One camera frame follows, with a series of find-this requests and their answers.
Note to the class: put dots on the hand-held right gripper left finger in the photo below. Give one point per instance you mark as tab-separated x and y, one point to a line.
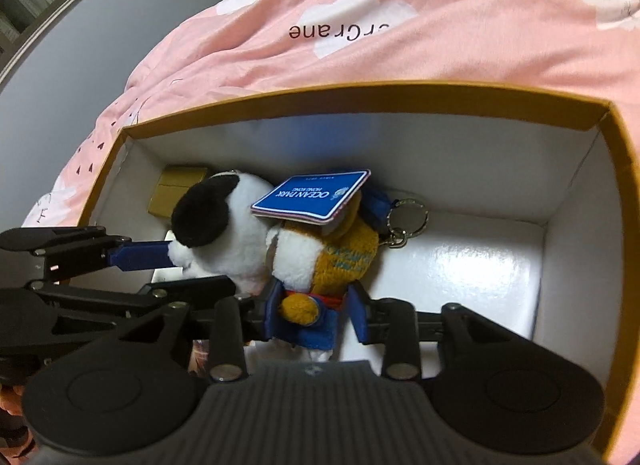
273	320

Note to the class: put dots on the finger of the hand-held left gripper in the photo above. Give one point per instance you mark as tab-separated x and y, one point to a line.
200	290
140	254

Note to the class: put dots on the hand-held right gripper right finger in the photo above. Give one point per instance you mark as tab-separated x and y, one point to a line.
357	312

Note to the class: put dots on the black and white panda plush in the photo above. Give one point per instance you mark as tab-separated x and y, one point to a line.
235	235

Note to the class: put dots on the small brown cardboard box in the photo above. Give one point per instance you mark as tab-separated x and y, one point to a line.
170	190

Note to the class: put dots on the blue paper hang tag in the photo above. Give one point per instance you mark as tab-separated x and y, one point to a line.
310	197

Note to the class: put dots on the orange cardboard storage box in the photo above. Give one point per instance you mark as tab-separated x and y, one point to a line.
475	170

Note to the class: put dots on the pink printed duvet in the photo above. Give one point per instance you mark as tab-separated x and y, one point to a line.
400	45

